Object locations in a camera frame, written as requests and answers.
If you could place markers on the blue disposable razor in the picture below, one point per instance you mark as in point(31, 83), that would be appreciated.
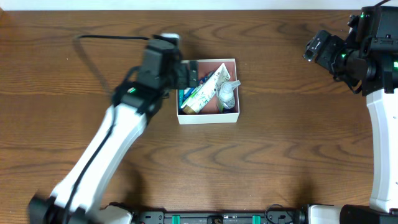
point(189, 91)

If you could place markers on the white box pink interior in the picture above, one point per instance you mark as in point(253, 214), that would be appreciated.
point(210, 113)

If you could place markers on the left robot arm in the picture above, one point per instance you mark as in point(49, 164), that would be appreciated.
point(77, 198)

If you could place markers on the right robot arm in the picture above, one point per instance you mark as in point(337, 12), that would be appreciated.
point(382, 108)

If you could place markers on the clear sanitizer pump bottle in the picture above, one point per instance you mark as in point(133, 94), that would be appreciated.
point(225, 96)

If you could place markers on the green toothbrush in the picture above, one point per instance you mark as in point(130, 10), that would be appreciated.
point(191, 95)

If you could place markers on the small teal toothpaste tube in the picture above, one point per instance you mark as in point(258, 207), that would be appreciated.
point(180, 99)

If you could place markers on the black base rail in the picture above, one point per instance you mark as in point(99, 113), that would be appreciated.
point(273, 214)

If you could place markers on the white floral cream tube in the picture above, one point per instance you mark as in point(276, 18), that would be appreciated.
point(207, 91)

